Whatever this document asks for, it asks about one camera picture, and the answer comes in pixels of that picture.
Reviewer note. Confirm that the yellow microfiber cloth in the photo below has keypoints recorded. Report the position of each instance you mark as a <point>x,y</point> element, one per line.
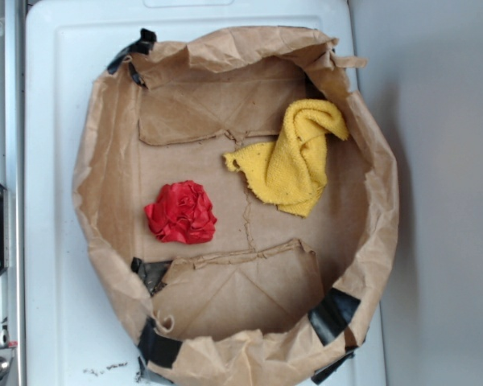
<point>290,172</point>

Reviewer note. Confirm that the crumpled red paper ball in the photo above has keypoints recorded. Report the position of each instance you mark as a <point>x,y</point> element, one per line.
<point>182,213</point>

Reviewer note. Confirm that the brown paper bag tray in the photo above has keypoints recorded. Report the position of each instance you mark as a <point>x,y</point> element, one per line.
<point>273,298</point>

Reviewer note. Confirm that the white plastic bin lid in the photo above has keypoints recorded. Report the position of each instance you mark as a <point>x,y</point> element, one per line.
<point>73,335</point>

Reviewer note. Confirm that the aluminium frame rail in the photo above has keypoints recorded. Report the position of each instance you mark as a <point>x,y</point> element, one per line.
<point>12,108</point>

